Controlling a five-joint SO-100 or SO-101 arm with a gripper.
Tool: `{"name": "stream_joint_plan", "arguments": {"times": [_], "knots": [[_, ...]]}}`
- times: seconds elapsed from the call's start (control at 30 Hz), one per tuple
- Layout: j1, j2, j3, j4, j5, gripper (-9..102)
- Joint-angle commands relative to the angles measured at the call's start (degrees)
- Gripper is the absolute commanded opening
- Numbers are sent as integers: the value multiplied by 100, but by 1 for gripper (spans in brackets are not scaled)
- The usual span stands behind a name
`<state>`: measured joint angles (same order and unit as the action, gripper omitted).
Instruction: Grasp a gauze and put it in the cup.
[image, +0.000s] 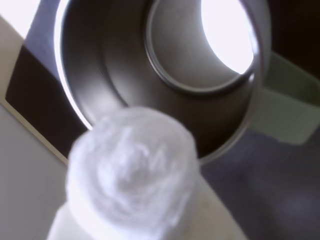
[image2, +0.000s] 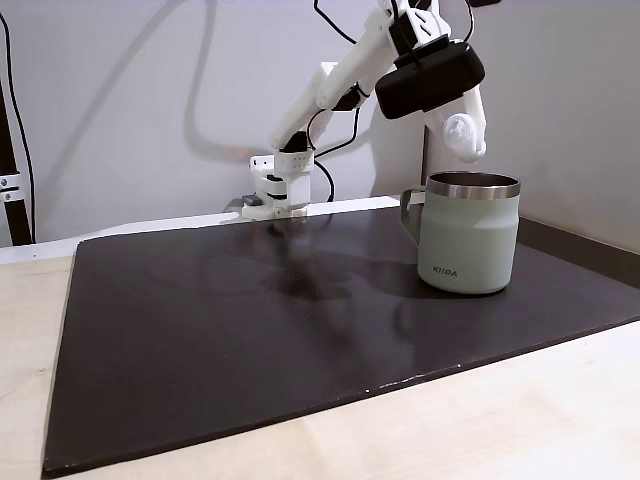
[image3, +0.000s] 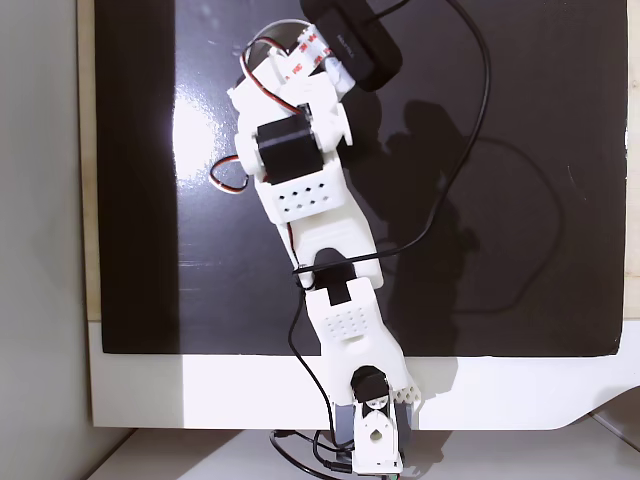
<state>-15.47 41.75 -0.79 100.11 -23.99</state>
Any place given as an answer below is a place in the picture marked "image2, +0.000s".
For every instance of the pale green metal mug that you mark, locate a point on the pale green metal mug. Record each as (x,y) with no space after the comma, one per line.
(465,240)

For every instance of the white stand bracket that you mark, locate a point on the white stand bracket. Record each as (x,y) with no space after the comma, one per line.
(10,186)

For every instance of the black stand pole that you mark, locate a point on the black stand pole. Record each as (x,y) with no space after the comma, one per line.
(10,150)

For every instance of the grey table clamp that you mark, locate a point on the grey table clamp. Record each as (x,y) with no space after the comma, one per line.
(250,200)

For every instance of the black oval camera box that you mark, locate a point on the black oval camera box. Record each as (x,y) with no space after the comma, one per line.
(430,82)

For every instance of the white gauze pad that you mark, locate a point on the white gauze pad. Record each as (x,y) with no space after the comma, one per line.
(461,136)

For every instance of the black table mat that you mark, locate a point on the black table mat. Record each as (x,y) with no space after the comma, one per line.
(250,325)

